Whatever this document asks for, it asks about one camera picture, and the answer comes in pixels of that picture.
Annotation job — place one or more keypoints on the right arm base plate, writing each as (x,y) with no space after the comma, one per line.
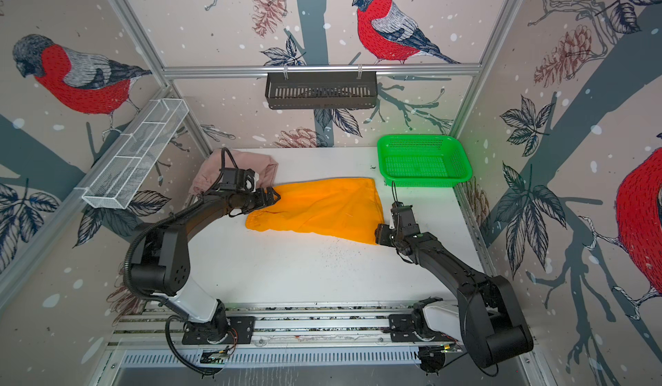
(409,328)

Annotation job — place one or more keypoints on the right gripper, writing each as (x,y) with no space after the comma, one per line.
(382,232)

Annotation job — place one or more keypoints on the orange shorts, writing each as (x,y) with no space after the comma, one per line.
(344,208)

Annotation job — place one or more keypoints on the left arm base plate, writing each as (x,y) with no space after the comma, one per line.
(227,331)

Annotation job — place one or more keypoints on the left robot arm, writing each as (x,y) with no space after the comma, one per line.
(157,266)

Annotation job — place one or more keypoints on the pink shorts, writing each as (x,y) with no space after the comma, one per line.
(263,165)

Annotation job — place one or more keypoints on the green plastic basket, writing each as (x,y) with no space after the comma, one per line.
(423,161)

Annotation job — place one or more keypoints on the aluminium mounting rail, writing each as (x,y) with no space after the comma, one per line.
(331,326)

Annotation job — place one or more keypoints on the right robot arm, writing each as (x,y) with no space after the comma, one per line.
(491,322)

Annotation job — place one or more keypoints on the black wall shelf basket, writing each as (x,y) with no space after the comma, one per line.
(321,90)

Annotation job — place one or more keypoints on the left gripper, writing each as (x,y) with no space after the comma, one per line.
(262,201)

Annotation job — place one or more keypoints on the white wire wall basket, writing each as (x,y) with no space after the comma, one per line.
(140,148)

